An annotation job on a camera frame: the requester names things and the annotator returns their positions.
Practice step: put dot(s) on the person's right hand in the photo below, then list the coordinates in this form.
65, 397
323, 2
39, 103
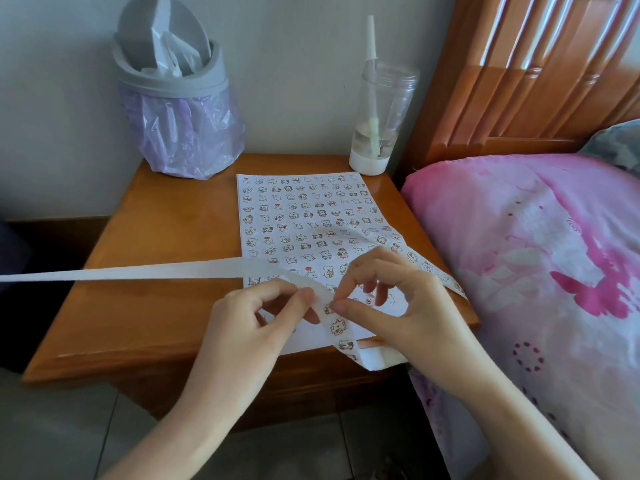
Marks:
430, 329

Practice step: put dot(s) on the person's left hand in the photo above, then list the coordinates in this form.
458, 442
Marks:
240, 349

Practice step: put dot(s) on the long white sticker strip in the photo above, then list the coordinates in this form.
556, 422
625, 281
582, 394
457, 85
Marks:
150, 269

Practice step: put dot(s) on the white paper sheet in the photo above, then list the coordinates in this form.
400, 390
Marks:
250, 189

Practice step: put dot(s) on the rows of stuck cartoon stickers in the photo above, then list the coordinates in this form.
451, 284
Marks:
310, 199

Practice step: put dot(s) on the person's left forearm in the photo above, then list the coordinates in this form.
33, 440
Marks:
170, 444

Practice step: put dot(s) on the pink floral bedding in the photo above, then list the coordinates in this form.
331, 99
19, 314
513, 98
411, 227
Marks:
525, 234

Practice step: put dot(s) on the pink slipper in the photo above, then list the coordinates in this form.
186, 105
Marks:
387, 469

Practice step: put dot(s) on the wooden nightstand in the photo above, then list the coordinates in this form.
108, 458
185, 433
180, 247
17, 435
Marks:
150, 219

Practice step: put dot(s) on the clear cup with white base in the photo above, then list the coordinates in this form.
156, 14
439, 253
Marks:
368, 165

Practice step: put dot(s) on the purple plastic bin bag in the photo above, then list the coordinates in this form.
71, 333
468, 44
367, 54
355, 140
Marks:
190, 139

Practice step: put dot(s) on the purple rolled mat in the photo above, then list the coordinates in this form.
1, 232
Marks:
12, 254

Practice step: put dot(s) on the wooden bed headboard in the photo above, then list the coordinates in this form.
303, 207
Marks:
515, 94

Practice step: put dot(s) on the grey pillow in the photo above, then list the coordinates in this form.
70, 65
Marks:
617, 147

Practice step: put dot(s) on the grey trash bin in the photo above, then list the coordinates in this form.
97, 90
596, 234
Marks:
170, 83

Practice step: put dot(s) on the white straw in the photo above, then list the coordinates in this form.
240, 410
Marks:
371, 37

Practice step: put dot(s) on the white backing scraps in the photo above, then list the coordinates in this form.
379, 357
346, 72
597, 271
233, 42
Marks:
167, 49

